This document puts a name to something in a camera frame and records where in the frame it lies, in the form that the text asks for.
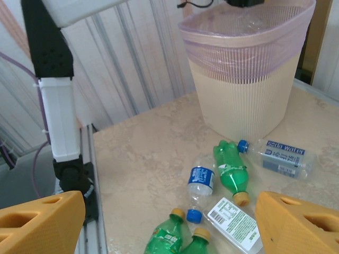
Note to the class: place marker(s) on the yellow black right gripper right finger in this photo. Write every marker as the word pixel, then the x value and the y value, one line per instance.
pixel 296 227

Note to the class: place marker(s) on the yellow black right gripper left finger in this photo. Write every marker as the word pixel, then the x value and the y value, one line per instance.
pixel 39 227

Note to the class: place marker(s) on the white green label bottle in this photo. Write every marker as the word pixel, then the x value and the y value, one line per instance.
pixel 233 219

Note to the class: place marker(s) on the clear bottle navy label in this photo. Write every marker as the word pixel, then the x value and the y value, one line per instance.
pixel 280 158

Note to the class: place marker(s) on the green soda bottle yellow cap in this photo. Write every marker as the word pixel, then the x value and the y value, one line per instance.
pixel 230 169
pixel 197 244
pixel 164 238

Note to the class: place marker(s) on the blue label water bottle blue cap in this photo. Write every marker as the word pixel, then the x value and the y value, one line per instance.
pixel 201 177

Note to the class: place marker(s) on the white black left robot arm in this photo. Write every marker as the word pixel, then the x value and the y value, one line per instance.
pixel 59 119

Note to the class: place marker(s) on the pink bin liner bag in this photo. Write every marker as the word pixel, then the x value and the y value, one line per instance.
pixel 238 58

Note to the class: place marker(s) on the beige plastic waste bin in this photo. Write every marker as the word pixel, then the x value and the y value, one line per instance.
pixel 243 105

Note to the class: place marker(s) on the brown wooden door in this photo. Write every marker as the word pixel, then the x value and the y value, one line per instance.
pixel 321 39

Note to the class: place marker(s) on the aluminium mounting rail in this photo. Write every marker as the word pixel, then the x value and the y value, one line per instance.
pixel 94 238

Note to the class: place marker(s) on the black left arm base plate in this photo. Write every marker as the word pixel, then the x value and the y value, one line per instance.
pixel 92 209

